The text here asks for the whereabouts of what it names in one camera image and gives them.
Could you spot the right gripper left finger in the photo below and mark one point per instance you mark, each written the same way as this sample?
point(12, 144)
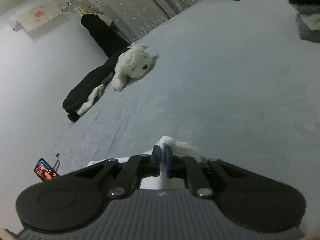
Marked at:
point(131, 173)

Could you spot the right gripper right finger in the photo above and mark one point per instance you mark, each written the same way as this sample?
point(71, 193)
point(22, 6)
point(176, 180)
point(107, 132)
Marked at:
point(189, 170)

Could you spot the white garment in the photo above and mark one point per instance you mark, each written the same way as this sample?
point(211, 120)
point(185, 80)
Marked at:
point(312, 21)
point(180, 149)

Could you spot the phone with lit screen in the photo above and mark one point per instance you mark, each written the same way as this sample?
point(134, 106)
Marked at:
point(44, 171)

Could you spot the grey bed sheet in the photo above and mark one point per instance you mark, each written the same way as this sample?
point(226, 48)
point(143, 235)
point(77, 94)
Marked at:
point(233, 79)

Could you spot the white plush dog toy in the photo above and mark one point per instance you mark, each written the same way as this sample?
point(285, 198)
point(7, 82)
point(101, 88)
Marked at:
point(135, 63)

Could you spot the black clothing on bed edge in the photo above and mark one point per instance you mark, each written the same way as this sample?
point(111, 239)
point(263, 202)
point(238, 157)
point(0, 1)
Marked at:
point(84, 95)

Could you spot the dark grey folded garment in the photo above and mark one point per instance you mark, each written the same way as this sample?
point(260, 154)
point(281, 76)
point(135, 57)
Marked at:
point(305, 33)

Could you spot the white folded garment in stack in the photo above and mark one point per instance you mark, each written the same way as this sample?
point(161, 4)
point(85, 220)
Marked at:
point(312, 21)

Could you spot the grey folded garment in stack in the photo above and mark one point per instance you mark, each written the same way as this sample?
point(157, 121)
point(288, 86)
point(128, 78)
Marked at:
point(306, 9)

